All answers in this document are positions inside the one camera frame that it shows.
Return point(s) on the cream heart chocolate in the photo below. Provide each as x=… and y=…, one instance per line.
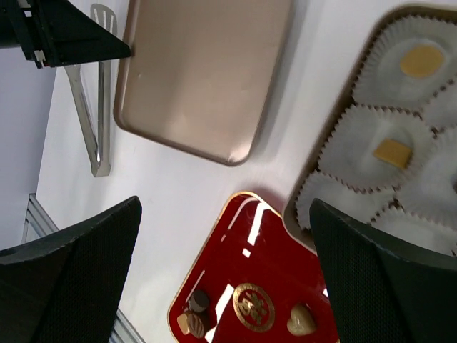
x=301, y=322

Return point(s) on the gold square tin box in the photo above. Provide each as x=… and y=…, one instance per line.
x=378, y=101

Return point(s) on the metal serving tongs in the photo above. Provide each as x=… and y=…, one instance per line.
x=97, y=138

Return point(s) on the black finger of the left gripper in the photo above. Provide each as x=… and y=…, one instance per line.
x=70, y=37

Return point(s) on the caramel block chocolate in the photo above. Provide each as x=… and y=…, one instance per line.
x=182, y=321

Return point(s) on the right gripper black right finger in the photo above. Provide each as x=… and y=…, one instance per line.
x=381, y=288

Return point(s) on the gold tin lid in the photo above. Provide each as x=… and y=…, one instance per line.
x=200, y=73

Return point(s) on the brown cup chocolate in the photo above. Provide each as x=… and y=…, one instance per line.
x=198, y=301

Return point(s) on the red rectangular tray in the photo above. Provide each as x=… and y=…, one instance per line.
x=254, y=273

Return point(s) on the aluminium front rail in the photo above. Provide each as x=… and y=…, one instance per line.
x=41, y=237

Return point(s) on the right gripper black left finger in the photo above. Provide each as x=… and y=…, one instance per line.
x=73, y=300

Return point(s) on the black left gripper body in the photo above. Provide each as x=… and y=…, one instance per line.
x=23, y=24

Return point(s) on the brown leaf chocolate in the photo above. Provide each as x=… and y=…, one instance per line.
x=198, y=324

